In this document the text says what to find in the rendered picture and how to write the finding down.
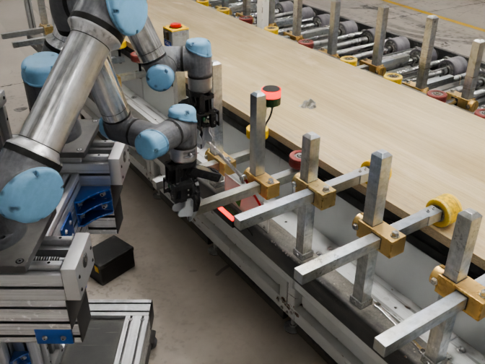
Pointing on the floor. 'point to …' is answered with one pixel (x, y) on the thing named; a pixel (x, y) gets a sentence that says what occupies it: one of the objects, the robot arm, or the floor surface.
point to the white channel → (263, 14)
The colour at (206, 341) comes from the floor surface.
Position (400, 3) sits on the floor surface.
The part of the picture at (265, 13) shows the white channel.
